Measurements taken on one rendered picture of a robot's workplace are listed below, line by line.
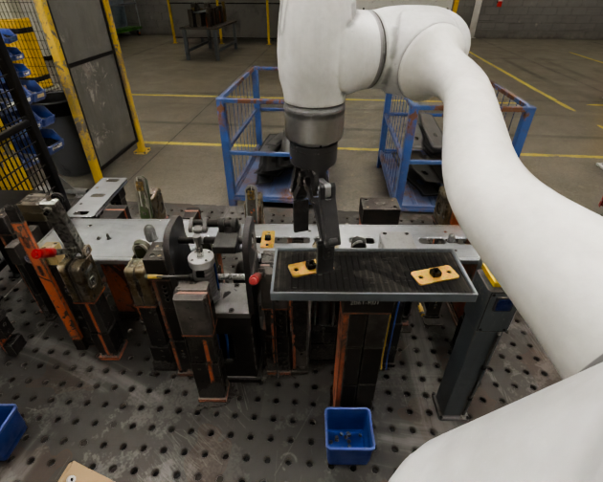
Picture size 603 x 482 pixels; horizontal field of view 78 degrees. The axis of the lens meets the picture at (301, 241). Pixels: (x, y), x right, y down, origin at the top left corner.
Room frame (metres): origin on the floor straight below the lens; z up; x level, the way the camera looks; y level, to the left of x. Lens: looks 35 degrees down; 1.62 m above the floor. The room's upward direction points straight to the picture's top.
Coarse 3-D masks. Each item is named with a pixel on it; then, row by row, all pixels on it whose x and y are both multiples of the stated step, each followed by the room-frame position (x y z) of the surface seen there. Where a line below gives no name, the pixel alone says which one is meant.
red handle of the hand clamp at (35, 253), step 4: (48, 248) 0.67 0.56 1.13; (52, 248) 0.68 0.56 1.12; (68, 248) 0.73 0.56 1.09; (72, 248) 0.73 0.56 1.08; (76, 248) 0.75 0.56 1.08; (32, 252) 0.63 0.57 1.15; (36, 252) 0.63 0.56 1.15; (40, 252) 0.64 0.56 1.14; (44, 252) 0.64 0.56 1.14; (48, 252) 0.65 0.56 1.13; (52, 252) 0.66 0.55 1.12; (56, 252) 0.68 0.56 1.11; (60, 252) 0.69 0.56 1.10; (64, 252) 0.70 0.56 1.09; (68, 252) 0.71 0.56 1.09; (72, 252) 0.73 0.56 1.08; (76, 252) 0.74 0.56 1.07; (32, 256) 0.63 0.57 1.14; (36, 256) 0.63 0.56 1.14; (40, 256) 0.63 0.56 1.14; (44, 256) 0.64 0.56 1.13; (48, 256) 0.65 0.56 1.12; (52, 256) 0.66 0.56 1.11
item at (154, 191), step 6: (150, 192) 1.10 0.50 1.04; (156, 192) 1.10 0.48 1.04; (150, 198) 1.06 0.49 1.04; (156, 198) 1.09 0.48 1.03; (162, 198) 1.13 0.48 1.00; (156, 204) 1.08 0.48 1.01; (162, 204) 1.13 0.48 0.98; (156, 210) 1.06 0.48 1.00; (162, 210) 1.12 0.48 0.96; (156, 216) 1.06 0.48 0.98; (162, 216) 1.10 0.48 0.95
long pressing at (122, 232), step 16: (80, 224) 0.98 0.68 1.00; (96, 224) 0.98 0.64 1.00; (112, 224) 0.98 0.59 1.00; (128, 224) 0.98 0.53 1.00; (144, 224) 0.98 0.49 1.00; (160, 224) 0.98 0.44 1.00; (256, 224) 0.98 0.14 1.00; (272, 224) 0.98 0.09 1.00; (288, 224) 0.98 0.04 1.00; (48, 240) 0.89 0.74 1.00; (96, 240) 0.89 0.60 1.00; (112, 240) 0.89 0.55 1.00; (128, 240) 0.89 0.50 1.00; (160, 240) 0.89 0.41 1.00; (416, 240) 0.89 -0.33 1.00; (96, 256) 0.80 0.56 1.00; (112, 256) 0.80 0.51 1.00; (128, 256) 0.80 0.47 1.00; (464, 256) 0.80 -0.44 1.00
